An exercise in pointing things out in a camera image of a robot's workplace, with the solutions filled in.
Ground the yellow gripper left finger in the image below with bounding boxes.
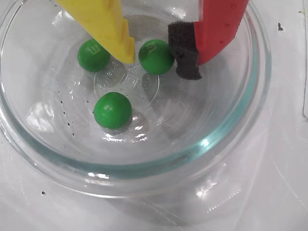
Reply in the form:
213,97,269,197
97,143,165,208
54,0,136,64

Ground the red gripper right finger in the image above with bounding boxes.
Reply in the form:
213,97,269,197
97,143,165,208
167,0,250,80

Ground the green round pill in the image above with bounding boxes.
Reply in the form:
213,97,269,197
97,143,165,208
93,92,133,130
77,39,112,73
138,39,176,75

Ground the glass bowl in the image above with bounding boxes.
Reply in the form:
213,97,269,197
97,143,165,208
0,0,272,199

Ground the white table cloth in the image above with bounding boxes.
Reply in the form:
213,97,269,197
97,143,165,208
0,0,308,231

